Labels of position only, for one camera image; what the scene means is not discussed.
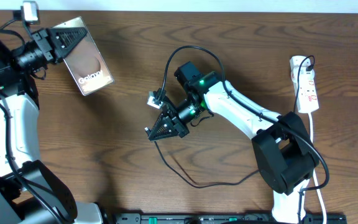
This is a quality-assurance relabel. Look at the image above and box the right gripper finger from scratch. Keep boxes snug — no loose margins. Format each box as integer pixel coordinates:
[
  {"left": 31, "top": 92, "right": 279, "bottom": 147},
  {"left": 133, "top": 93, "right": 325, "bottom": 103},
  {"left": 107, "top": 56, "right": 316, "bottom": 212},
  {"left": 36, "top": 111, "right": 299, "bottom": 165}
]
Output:
[
  {"left": 147, "top": 115, "right": 182, "bottom": 141},
  {"left": 152, "top": 112, "right": 168, "bottom": 131}
]

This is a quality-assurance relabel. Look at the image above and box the Galaxy S25 Ultra smartphone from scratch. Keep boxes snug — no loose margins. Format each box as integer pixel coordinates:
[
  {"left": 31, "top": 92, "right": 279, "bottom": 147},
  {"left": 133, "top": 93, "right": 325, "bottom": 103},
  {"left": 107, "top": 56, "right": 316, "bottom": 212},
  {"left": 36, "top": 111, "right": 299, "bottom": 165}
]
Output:
[{"left": 55, "top": 16, "right": 114, "bottom": 96}]

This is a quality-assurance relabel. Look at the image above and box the black USB charging cable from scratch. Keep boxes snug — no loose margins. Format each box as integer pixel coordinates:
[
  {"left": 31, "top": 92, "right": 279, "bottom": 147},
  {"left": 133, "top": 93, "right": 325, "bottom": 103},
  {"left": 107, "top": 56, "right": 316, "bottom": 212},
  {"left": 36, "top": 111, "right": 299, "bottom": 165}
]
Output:
[{"left": 144, "top": 55, "right": 316, "bottom": 189}]

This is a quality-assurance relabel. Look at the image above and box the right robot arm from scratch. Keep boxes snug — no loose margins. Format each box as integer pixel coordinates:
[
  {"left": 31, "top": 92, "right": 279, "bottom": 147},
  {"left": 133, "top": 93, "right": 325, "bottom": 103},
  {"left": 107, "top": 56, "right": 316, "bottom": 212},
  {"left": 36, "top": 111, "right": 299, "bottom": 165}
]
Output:
[{"left": 145, "top": 62, "right": 319, "bottom": 223}]

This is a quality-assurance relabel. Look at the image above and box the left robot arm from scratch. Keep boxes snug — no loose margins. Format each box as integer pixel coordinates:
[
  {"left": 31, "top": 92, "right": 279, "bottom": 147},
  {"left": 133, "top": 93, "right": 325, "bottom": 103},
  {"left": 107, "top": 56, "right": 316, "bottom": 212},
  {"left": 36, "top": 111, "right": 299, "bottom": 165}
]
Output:
[{"left": 0, "top": 27, "right": 109, "bottom": 223}]

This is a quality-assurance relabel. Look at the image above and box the white power strip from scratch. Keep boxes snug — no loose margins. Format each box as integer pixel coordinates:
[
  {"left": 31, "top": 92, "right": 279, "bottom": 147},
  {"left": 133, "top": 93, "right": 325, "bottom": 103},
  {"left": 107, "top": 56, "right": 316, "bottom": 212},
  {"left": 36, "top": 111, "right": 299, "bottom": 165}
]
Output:
[{"left": 290, "top": 55, "right": 319, "bottom": 114}]

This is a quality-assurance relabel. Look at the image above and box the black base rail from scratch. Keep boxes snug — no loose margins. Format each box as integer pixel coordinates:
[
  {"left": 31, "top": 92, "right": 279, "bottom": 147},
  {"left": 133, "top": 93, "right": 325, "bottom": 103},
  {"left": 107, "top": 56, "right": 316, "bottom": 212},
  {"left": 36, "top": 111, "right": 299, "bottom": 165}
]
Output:
[{"left": 112, "top": 211, "right": 347, "bottom": 224}]

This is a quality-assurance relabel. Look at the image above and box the white power strip cord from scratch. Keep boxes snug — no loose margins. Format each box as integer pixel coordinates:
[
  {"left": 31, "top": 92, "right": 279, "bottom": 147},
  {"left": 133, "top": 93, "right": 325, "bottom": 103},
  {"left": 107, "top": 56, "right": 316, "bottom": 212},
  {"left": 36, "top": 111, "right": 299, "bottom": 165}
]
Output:
[{"left": 308, "top": 113, "right": 328, "bottom": 224}]

